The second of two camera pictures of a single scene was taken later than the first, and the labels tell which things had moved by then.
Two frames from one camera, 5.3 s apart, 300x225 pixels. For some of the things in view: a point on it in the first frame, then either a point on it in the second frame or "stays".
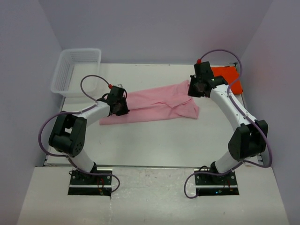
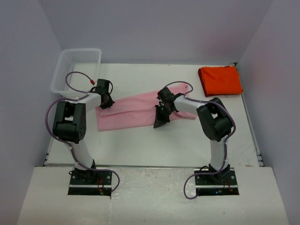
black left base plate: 83,184 stays
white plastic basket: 71,64 stays
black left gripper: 124,110 -> 109,104
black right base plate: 208,184 stays
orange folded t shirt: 230,74 stays
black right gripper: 191,92 -> 160,120
